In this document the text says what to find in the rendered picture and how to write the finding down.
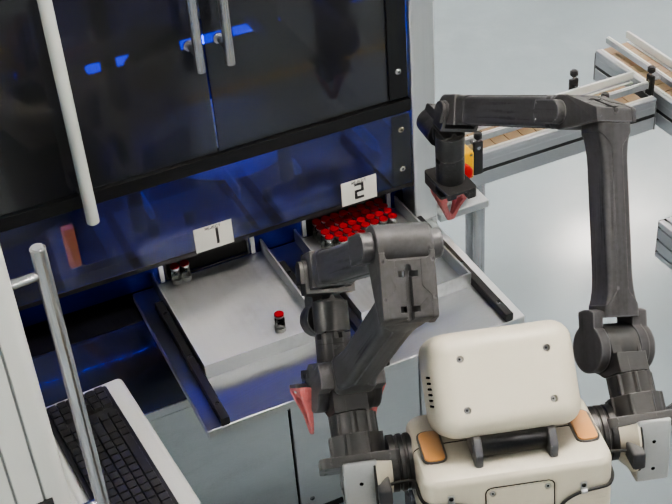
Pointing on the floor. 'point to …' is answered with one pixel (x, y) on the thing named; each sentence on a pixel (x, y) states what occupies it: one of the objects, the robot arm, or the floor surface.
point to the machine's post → (419, 44)
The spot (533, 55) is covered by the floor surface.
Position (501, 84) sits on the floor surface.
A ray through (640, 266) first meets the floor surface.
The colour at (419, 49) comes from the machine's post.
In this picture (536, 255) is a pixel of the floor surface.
